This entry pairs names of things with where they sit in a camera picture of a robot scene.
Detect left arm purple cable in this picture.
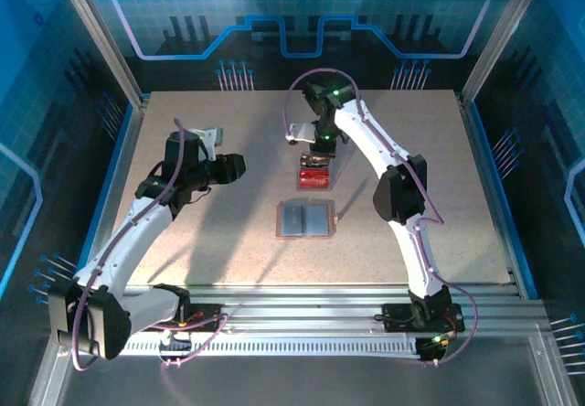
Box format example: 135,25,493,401
70,116,229,373

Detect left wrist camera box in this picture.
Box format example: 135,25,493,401
188,124,227,163

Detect aluminium frame post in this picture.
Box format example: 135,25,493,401
50,0,151,109
458,0,551,109

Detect red credit card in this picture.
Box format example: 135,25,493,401
299,169,332,189

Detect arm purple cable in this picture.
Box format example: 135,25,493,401
70,116,229,373
282,68,479,367

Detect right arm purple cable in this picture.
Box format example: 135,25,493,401
282,68,479,367

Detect aluminium table side rail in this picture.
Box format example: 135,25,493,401
456,94,527,297
75,97,152,297

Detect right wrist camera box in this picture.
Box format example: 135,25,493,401
285,122,316,145

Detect black credit card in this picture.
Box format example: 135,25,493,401
300,151,331,170

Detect aluminium frame cross rail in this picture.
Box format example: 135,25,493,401
53,283,552,337

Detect brown leather card holder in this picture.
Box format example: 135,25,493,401
275,199,339,241

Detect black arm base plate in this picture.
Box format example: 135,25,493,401
138,304,229,334
381,303,466,334

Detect white slotted cable duct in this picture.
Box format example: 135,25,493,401
70,336,422,358

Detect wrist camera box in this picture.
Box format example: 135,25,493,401
285,122,316,145
188,124,227,163

